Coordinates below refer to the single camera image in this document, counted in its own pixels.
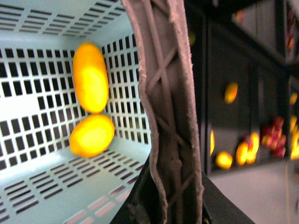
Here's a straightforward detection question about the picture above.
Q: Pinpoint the brown basket handle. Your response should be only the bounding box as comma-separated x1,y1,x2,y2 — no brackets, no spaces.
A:
123,0,204,224

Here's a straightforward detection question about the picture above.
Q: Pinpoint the light blue plastic basket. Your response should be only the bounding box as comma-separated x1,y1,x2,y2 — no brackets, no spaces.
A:
0,0,151,224

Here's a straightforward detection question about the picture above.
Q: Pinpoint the yellow lemon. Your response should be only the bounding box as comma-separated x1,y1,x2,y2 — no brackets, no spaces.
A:
70,114,114,157

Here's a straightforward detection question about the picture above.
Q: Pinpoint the yellow mango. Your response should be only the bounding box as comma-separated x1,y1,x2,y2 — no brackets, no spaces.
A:
73,42,109,114

